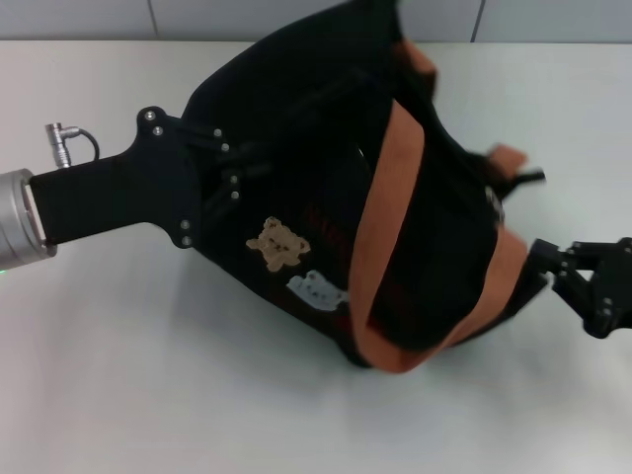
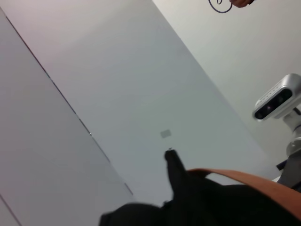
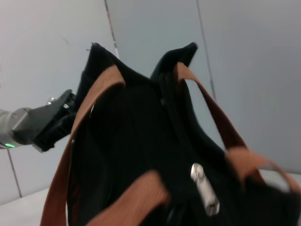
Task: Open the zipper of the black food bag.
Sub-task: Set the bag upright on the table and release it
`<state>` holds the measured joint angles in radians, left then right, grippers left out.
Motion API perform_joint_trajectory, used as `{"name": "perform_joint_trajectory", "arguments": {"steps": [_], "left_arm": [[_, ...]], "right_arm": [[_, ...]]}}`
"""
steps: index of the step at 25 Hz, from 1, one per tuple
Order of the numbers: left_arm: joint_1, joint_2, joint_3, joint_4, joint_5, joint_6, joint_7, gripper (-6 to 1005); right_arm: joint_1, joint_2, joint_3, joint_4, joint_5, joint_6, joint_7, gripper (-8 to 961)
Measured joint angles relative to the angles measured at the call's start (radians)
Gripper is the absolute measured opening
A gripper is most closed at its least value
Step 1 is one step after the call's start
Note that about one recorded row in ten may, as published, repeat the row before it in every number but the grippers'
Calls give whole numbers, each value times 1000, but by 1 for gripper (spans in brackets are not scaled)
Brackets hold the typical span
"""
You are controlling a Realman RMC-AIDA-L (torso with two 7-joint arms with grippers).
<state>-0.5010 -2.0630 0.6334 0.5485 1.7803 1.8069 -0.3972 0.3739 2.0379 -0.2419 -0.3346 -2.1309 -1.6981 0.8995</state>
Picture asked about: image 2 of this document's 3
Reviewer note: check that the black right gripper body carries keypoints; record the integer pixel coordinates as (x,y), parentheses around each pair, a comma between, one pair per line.
(291,171)

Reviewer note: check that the person's hand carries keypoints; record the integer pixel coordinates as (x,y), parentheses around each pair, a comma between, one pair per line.
(241,3)

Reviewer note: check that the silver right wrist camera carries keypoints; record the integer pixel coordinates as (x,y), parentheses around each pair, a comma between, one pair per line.
(275,103)

